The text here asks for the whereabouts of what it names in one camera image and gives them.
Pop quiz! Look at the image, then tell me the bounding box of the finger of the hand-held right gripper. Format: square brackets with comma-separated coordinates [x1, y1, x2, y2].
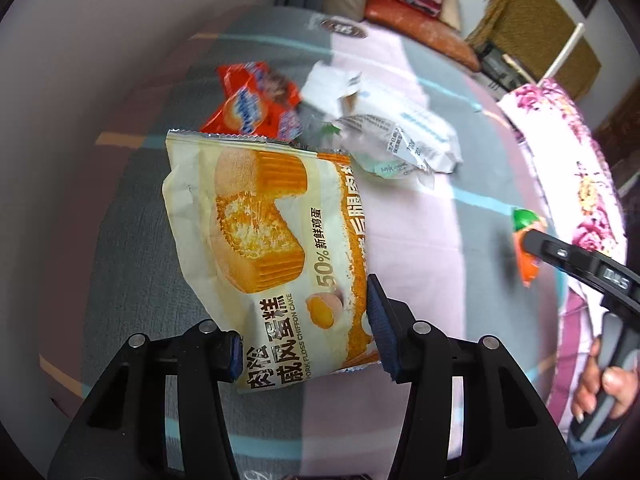
[520, 227, 602, 282]

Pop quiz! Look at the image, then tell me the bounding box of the white stick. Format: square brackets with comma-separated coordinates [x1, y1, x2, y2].
[537, 22, 586, 83]

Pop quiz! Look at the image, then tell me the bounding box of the orange carrot shaped packet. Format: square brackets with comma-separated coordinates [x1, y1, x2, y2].
[511, 207, 548, 288]

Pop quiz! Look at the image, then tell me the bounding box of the black device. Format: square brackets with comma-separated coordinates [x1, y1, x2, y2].
[475, 42, 526, 96]

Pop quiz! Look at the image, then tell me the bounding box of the red orange snack packet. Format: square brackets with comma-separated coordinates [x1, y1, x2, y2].
[200, 61, 303, 141]

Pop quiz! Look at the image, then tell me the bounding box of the clear wrapper green print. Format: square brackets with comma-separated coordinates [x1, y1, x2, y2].
[320, 115, 436, 191]

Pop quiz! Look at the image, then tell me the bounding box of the pink floral blanket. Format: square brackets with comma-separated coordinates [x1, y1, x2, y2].
[497, 80, 633, 411]

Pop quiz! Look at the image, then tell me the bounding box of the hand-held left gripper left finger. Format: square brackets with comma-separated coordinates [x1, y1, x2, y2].
[47, 319, 244, 480]

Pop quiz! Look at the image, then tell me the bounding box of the white printed food packet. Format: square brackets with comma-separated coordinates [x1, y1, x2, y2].
[335, 77, 463, 176]

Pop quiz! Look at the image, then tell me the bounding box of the orange brown pillow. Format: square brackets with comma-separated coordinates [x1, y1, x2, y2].
[364, 0, 481, 73]

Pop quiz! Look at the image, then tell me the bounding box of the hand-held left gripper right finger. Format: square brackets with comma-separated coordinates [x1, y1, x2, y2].
[366, 273, 579, 480]

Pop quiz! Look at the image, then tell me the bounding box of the mustard yellow covered chair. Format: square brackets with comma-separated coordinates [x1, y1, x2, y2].
[467, 0, 603, 101]

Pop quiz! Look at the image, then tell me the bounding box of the person's right hand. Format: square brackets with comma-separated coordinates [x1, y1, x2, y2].
[572, 337, 640, 423]

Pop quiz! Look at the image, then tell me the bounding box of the white torn wrapper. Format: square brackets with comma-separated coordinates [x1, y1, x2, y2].
[300, 60, 363, 118]

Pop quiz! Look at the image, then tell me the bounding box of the yellow chiffon cake packet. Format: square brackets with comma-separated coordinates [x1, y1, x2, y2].
[162, 129, 383, 395]

